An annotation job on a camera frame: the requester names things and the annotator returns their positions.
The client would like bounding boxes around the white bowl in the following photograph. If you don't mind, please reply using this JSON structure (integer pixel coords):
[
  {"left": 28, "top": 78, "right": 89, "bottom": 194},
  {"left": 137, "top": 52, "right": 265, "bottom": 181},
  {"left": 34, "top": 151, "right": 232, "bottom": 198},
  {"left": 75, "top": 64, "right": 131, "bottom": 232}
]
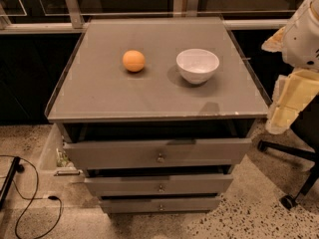
[{"left": 176, "top": 49, "right": 220, "bottom": 85}]

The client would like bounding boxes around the grey bottom drawer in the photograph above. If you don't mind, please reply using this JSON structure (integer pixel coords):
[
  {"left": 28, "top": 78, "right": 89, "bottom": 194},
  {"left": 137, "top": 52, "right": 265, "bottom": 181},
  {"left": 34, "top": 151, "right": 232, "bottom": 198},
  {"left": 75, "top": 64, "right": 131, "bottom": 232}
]
[{"left": 100, "top": 196, "right": 221, "bottom": 214}]

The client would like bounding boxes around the grey middle drawer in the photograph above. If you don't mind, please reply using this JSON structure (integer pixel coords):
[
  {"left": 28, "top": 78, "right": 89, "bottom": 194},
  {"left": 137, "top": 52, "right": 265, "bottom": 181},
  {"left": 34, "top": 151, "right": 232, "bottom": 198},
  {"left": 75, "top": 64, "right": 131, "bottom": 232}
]
[{"left": 85, "top": 174, "right": 233, "bottom": 196}]

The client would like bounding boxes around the black office chair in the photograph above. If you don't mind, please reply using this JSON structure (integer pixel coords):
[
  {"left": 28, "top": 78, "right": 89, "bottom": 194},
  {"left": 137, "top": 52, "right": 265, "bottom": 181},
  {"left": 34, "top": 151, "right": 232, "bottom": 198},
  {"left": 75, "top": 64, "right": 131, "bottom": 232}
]
[{"left": 257, "top": 93, "right": 319, "bottom": 211}]

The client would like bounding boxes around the metal window rail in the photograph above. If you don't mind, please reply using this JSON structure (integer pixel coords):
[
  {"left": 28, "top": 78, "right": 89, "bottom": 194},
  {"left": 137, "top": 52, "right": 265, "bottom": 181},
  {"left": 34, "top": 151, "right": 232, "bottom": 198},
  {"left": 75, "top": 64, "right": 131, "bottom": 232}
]
[{"left": 1, "top": 0, "right": 304, "bottom": 34}]

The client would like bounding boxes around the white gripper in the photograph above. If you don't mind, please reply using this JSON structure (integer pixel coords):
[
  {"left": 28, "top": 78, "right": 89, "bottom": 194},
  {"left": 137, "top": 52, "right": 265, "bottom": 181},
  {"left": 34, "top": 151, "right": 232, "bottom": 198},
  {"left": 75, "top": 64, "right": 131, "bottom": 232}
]
[{"left": 261, "top": 0, "right": 319, "bottom": 134}]

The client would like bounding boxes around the grey drawer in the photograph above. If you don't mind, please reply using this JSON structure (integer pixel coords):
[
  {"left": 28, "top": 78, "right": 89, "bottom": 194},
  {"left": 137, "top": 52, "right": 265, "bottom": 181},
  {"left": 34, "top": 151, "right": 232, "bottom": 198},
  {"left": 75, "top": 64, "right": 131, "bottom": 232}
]
[
  {"left": 64, "top": 138, "right": 251, "bottom": 170},
  {"left": 100, "top": 196, "right": 221, "bottom": 214},
  {"left": 85, "top": 174, "right": 233, "bottom": 196}
]

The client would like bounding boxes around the black floor stand leg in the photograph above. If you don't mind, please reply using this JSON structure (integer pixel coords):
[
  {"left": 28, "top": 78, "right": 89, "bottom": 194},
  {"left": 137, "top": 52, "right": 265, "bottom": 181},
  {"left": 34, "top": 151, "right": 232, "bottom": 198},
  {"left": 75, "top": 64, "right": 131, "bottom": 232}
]
[{"left": 0, "top": 156, "right": 20, "bottom": 210}]

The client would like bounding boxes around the orange ball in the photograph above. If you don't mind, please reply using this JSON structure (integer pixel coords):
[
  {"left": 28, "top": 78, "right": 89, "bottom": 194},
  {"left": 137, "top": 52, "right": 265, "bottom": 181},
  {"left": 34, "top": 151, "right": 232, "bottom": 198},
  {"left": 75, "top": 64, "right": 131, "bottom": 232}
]
[{"left": 123, "top": 50, "right": 146, "bottom": 73}]

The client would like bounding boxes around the clear plastic bin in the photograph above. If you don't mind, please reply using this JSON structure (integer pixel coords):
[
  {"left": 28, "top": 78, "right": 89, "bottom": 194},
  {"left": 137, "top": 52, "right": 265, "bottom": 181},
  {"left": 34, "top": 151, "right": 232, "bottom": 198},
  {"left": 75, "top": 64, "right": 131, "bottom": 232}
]
[{"left": 37, "top": 124, "right": 82, "bottom": 177}]

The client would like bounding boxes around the grey top drawer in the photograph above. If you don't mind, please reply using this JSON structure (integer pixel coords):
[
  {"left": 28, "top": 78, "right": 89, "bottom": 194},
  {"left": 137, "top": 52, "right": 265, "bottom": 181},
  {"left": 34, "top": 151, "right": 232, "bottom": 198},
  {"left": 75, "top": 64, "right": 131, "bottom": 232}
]
[{"left": 64, "top": 138, "right": 251, "bottom": 170}]

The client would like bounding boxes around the grey drawer cabinet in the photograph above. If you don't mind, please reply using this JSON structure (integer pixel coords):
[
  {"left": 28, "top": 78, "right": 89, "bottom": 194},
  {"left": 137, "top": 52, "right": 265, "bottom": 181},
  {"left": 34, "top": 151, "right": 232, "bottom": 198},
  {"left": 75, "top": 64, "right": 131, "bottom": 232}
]
[{"left": 46, "top": 22, "right": 267, "bottom": 203}]

